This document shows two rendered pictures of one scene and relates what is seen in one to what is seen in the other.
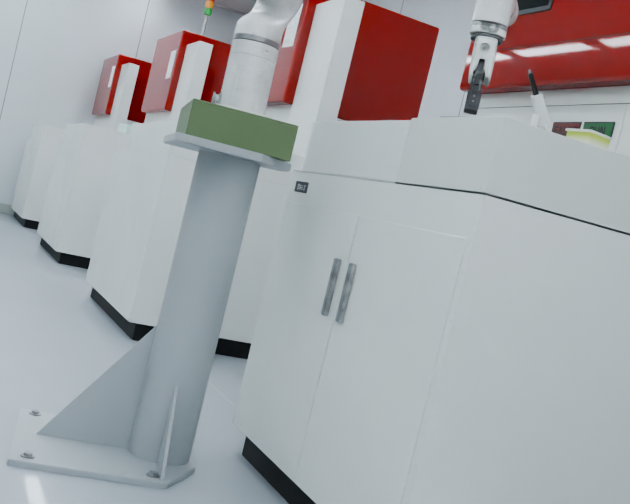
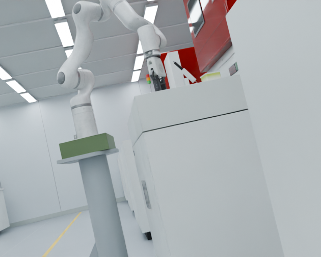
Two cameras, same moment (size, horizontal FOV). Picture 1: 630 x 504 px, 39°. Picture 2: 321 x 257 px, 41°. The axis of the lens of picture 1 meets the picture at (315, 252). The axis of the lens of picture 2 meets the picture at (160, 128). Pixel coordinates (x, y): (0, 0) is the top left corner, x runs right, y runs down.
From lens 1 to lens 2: 0.84 m
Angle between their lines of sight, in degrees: 18
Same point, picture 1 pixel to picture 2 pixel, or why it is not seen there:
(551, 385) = (225, 199)
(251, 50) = (77, 111)
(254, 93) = (86, 128)
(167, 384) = not seen: outside the picture
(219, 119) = (72, 146)
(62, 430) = not seen: outside the picture
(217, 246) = (99, 197)
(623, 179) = (211, 91)
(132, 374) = not seen: outside the picture
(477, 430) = (196, 236)
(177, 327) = (99, 238)
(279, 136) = (99, 140)
